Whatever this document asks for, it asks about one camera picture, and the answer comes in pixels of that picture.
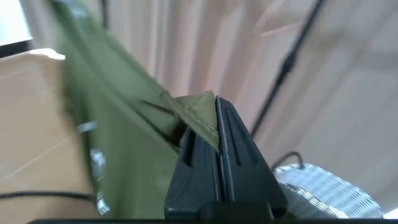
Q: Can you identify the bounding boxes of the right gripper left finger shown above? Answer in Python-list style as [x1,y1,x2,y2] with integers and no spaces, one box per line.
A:
[164,126,222,220]

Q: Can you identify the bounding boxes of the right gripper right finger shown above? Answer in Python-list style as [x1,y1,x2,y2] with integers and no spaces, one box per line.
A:
[215,95,289,218]

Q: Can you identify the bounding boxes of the green printed shirt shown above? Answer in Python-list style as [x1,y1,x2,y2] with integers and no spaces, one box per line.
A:
[49,0,220,220]

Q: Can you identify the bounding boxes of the white laundry basket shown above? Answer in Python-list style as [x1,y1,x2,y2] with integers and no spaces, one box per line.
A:
[270,151,385,220]

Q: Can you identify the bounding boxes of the black clothes rack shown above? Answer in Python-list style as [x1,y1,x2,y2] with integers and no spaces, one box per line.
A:
[99,0,326,138]

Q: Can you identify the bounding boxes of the black cable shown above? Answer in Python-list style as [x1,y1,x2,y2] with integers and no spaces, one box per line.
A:
[0,190,96,202]

